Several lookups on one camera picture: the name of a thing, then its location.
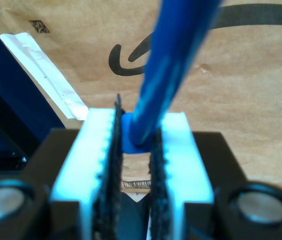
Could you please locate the blue network cable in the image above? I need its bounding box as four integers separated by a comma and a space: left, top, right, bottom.
122, 0, 223, 154

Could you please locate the brown paper mailer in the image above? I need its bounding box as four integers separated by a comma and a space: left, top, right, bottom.
0, 0, 282, 195

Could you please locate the dark blue flat chassis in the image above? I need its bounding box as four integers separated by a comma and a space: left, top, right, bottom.
0, 13, 66, 133

